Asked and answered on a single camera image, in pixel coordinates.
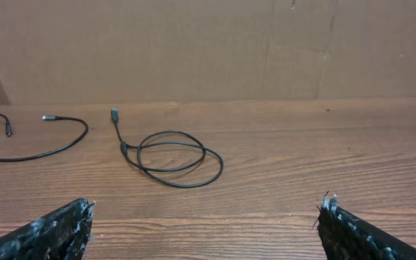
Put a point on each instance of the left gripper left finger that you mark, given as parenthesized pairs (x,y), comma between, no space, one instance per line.
(61,234)

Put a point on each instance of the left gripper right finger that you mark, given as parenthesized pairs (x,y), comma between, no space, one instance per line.
(345,236)

